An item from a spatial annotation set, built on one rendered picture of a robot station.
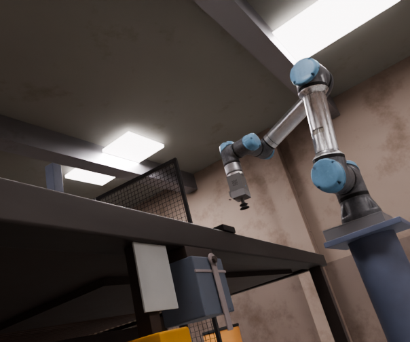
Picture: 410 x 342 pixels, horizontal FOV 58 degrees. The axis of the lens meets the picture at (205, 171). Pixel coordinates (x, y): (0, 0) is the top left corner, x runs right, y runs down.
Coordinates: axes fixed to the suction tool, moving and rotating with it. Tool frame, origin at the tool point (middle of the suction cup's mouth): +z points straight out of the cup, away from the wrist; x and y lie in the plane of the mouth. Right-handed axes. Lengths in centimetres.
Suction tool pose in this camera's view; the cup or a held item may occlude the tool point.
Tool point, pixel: (244, 207)
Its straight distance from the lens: 163.2
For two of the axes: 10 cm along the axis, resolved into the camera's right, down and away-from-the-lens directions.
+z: 2.3, 9.0, -3.8
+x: 8.8, -3.6, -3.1
